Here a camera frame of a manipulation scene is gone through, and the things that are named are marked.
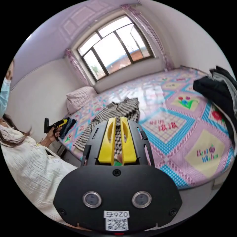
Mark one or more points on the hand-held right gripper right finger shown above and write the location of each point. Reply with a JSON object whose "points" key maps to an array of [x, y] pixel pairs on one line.
{"points": [[128, 146]]}

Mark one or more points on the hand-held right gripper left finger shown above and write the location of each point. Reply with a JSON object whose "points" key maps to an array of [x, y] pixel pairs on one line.
{"points": [[107, 142]]}

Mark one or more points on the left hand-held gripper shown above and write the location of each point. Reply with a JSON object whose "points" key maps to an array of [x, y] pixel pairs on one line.
{"points": [[51, 126]]}

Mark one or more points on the black and white checkered jacket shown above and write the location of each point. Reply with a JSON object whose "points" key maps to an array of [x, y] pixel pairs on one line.
{"points": [[121, 109]]}

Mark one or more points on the person's left forearm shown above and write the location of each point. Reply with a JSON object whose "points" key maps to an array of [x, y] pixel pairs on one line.
{"points": [[44, 142]]}

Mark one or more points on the person's left hand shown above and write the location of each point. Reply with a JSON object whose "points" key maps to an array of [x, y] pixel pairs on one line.
{"points": [[52, 135]]}

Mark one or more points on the folded dark blue garment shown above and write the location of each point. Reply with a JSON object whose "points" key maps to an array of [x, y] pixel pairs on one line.
{"points": [[68, 126]]}

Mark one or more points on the pink pillow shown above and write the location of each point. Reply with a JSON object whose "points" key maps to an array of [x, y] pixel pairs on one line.
{"points": [[79, 98]]}

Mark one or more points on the bed with pink patterned sheet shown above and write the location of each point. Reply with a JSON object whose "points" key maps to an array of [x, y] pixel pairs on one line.
{"points": [[172, 140]]}

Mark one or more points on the person's body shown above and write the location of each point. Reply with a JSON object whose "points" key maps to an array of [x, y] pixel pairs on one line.
{"points": [[27, 166]]}

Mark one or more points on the pink sheer curtain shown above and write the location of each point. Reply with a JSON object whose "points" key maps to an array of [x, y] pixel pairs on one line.
{"points": [[75, 64], [150, 31]]}

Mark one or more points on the window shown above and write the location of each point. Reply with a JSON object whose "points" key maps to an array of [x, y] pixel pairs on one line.
{"points": [[114, 50]]}

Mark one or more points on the pile of clothes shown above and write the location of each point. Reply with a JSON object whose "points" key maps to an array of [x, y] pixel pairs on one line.
{"points": [[216, 88]]}

